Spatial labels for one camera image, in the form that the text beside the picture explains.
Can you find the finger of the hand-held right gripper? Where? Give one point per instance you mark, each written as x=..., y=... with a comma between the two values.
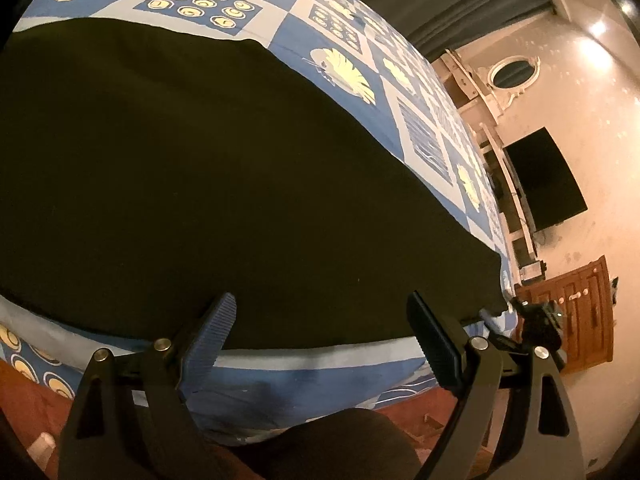
x=492, y=319

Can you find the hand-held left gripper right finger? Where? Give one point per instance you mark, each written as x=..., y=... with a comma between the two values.
x=436, y=340

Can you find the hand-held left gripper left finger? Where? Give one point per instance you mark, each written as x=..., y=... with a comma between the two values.
x=210, y=340

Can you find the black pants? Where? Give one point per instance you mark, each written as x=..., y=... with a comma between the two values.
x=200, y=170

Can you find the brown wooden cabinet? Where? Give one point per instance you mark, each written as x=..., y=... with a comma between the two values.
x=582, y=310

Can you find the small white object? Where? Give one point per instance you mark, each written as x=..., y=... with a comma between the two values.
x=41, y=446

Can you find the oval white-framed mirror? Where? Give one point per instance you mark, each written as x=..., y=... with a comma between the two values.
x=514, y=73

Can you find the blue printed blanket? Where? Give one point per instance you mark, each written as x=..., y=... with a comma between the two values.
x=350, y=75

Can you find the black wall television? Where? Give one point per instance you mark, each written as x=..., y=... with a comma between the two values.
x=545, y=180

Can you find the white dresser frame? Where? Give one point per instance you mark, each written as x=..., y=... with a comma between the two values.
x=500, y=160

